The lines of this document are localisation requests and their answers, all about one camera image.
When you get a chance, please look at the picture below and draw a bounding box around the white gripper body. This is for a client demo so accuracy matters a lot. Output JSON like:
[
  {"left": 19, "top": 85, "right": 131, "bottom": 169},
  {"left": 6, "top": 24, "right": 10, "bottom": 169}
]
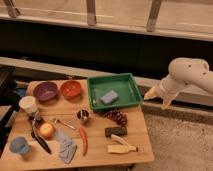
[{"left": 155, "top": 75, "right": 182, "bottom": 101}]

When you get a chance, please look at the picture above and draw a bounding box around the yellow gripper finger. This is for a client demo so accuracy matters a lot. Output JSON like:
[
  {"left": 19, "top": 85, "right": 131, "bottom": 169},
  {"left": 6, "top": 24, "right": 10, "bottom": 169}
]
[
  {"left": 144, "top": 87, "right": 157, "bottom": 100},
  {"left": 161, "top": 100, "right": 172, "bottom": 110}
]

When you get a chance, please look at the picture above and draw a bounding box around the yellow red apple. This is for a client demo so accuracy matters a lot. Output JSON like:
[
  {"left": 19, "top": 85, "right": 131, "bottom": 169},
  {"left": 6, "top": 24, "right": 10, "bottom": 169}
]
[{"left": 39, "top": 123, "right": 55, "bottom": 139}]

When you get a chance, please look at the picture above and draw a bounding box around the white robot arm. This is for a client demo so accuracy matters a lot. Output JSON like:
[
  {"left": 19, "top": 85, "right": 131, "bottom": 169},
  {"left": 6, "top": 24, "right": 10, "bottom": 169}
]
[{"left": 144, "top": 57, "right": 213, "bottom": 109}]

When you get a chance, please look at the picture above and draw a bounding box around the brown pine cone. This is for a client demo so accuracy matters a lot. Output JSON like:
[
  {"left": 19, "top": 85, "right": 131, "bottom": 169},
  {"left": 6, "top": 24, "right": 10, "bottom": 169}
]
[{"left": 101, "top": 109, "right": 127, "bottom": 126}]

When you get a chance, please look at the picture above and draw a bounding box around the blue sponge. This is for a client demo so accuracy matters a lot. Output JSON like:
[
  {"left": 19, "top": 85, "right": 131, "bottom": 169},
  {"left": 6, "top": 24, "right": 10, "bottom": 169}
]
[{"left": 100, "top": 90, "right": 118, "bottom": 104}]

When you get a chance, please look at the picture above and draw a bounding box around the green plastic tray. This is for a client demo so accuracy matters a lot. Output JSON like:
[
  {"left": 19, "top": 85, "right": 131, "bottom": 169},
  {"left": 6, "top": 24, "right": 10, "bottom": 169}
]
[{"left": 87, "top": 73, "right": 142, "bottom": 112}]

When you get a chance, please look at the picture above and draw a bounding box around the black rectangular block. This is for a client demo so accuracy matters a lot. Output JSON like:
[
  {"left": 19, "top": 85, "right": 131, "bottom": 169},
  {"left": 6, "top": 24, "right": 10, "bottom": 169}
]
[{"left": 105, "top": 127, "right": 127, "bottom": 137}]

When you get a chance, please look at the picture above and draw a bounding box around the yellow wooden spatula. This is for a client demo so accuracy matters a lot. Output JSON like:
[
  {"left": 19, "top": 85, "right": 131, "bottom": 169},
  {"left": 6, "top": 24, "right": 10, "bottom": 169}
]
[{"left": 107, "top": 145, "right": 138, "bottom": 154}]

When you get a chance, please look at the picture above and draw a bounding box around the small metal cup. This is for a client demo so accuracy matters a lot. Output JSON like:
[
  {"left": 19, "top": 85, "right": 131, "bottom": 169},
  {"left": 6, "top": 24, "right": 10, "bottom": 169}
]
[{"left": 77, "top": 109, "right": 89, "bottom": 124}]

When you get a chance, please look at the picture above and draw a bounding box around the red chili pepper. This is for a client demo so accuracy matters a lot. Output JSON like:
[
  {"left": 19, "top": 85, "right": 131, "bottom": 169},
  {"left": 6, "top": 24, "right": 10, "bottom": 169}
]
[{"left": 79, "top": 127, "right": 88, "bottom": 156}]

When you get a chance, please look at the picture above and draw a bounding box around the orange bowl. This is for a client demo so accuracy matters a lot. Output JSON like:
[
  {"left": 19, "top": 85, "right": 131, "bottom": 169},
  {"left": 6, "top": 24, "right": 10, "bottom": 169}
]
[{"left": 60, "top": 80, "right": 81, "bottom": 98}]

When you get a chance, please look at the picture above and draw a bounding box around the metal spoon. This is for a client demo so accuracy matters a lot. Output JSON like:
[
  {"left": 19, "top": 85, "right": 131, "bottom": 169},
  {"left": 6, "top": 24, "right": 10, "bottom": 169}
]
[{"left": 52, "top": 118, "right": 76, "bottom": 130}]

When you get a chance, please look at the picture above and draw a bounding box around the grey blue cloth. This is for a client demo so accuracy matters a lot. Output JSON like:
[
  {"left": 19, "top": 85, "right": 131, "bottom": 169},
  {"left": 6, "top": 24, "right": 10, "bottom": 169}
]
[{"left": 54, "top": 129, "right": 77, "bottom": 164}]

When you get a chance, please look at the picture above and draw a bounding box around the wooden table board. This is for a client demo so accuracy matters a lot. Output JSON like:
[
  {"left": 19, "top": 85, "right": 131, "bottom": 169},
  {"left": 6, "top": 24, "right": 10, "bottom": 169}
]
[{"left": 0, "top": 80, "right": 154, "bottom": 171}]

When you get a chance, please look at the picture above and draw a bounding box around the purple bowl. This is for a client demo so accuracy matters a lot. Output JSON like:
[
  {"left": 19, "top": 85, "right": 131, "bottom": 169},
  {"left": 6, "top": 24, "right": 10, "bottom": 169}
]
[{"left": 33, "top": 81, "right": 58, "bottom": 102}]

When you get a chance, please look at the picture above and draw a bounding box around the white paper cup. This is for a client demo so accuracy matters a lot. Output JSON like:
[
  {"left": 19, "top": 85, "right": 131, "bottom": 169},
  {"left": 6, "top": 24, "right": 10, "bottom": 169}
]
[{"left": 19, "top": 96, "right": 38, "bottom": 117}]

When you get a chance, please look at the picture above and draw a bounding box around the blue plastic cup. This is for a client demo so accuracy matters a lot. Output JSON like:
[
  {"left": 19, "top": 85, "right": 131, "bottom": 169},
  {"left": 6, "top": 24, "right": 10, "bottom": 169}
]
[{"left": 9, "top": 136, "right": 30, "bottom": 155}]

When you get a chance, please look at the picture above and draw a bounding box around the black handled tool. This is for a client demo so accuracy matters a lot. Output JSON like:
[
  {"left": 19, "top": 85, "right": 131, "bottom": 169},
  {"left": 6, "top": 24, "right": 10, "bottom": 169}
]
[{"left": 31, "top": 118, "right": 52, "bottom": 154}]

